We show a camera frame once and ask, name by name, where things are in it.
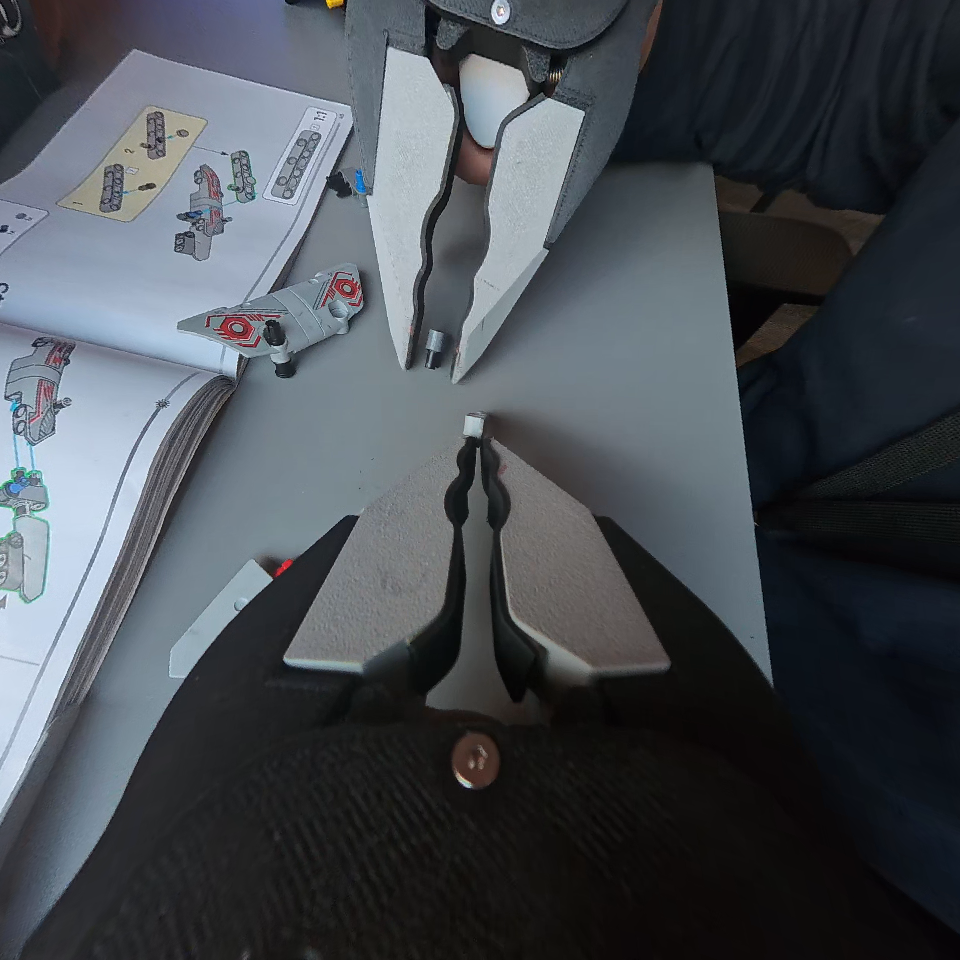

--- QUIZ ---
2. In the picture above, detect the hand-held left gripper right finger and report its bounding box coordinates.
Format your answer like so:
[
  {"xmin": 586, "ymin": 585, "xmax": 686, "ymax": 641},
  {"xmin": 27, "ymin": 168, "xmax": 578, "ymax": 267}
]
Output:
[{"xmin": 486, "ymin": 438, "xmax": 671, "ymax": 706}]

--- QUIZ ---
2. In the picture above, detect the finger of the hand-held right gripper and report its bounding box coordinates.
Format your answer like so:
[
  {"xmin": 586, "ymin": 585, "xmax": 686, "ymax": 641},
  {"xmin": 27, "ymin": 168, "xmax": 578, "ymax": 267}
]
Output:
[
  {"xmin": 365, "ymin": 33, "xmax": 460, "ymax": 372},
  {"xmin": 450, "ymin": 93, "xmax": 586, "ymax": 385}
]

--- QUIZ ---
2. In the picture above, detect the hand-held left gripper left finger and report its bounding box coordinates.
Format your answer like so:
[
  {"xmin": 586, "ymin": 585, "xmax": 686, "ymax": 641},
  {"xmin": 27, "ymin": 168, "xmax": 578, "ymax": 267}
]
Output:
[{"xmin": 283, "ymin": 437, "xmax": 472, "ymax": 695}]

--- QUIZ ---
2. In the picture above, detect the person's right forearm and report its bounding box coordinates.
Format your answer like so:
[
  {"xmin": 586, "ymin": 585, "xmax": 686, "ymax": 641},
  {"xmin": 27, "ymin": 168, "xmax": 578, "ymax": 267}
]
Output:
[{"xmin": 615, "ymin": 0, "xmax": 960, "ymax": 215}]

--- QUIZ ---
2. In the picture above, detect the grey lego panel red print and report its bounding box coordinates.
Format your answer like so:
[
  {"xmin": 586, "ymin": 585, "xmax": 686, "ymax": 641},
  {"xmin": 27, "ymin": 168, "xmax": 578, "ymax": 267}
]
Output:
[{"xmin": 177, "ymin": 262, "xmax": 367, "ymax": 380}]

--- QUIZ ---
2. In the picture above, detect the plain grey lego panel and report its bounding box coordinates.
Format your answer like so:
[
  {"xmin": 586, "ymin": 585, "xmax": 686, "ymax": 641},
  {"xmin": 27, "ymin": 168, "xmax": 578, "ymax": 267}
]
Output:
[{"xmin": 169, "ymin": 556, "xmax": 301, "ymax": 680}]

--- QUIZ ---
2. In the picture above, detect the lego instruction booklet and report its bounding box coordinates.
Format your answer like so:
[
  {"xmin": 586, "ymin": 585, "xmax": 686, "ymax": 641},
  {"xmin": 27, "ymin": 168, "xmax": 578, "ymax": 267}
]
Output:
[{"xmin": 0, "ymin": 48, "xmax": 354, "ymax": 826}]

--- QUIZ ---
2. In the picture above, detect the lego set box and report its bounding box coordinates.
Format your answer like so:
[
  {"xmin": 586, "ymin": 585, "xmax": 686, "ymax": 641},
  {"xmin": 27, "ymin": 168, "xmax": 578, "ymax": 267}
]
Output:
[{"xmin": 0, "ymin": 0, "xmax": 61, "ymax": 144}]

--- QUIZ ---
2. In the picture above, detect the person's right hand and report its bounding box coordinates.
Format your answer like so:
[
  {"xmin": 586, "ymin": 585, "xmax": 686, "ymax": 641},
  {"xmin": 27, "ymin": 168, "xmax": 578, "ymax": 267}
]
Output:
[{"xmin": 456, "ymin": 138, "xmax": 498, "ymax": 186}]

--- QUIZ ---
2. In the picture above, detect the black chair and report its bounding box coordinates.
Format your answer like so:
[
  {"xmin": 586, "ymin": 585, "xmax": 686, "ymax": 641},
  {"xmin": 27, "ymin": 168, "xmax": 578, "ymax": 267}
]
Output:
[{"xmin": 716, "ymin": 210, "xmax": 856, "ymax": 309}]

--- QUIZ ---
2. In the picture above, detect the black strap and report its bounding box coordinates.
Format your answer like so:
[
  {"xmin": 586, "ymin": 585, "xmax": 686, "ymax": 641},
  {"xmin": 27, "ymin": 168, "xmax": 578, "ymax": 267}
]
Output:
[{"xmin": 757, "ymin": 408, "xmax": 960, "ymax": 556}]

